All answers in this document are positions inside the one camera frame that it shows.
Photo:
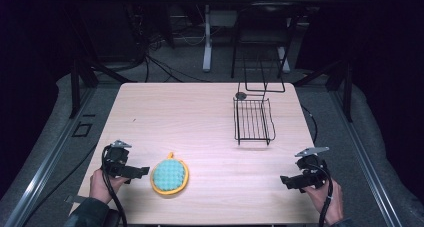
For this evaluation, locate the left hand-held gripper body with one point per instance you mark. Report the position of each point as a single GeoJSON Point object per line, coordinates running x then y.
{"type": "Point", "coordinates": [116, 159]}

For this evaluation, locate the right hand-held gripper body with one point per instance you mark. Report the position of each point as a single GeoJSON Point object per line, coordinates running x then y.
{"type": "Point", "coordinates": [311, 170]}

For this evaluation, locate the person's right hand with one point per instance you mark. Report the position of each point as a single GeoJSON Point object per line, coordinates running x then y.
{"type": "Point", "coordinates": [321, 200]}

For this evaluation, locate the person's left hand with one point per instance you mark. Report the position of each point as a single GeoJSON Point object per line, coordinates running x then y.
{"type": "Point", "coordinates": [100, 187]}

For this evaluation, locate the round teal yellow-rimmed sponge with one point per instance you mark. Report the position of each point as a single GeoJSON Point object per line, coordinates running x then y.
{"type": "Point", "coordinates": [169, 175]}

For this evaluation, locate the black metal stand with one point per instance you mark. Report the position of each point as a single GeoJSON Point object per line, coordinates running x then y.
{"type": "Point", "coordinates": [343, 83]}
{"type": "Point", "coordinates": [80, 80]}

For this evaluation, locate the black chair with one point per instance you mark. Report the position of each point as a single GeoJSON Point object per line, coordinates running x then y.
{"type": "Point", "coordinates": [263, 20]}

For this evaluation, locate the grey metal floor rail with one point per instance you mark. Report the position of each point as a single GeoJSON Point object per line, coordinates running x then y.
{"type": "Point", "coordinates": [50, 157]}
{"type": "Point", "coordinates": [365, 160]}

